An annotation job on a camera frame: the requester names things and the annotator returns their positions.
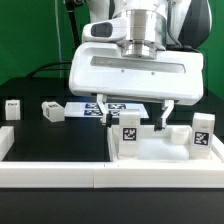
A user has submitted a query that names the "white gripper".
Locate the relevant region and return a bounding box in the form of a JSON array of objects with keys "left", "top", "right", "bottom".
[{"left": 69, "top": 17, "right": 203, "bottom": 131}]

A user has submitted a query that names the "white square tabletop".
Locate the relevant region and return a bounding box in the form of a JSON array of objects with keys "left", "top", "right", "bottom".
[{"left": 108, "top": 125, "right": 224, "bottom": 163}]

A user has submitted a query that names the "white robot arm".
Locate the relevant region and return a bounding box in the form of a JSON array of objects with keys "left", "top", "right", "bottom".
[{"left": 69, "top": 0, "right": 212, "bottom": 130}]

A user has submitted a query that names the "white marker base sheet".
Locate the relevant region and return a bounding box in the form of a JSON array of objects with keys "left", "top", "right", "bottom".
[{"left": 65, "top": 102, "right": 148, "bottom": 118}]

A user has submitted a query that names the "white U-shaped obstacle fence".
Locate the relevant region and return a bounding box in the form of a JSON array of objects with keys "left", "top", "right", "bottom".
[{"left": 0, "top": 126, "right": 224, "bottom": 188}]

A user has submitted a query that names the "white thin cable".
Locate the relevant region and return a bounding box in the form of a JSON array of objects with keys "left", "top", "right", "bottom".
[{"left": 54, "top": 0, "right": 64, "bottom": 79}]

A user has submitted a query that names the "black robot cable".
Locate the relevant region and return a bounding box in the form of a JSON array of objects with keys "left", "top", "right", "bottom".
[{"left": 25, "top": 0, "right": 81, "bottom": 79}]

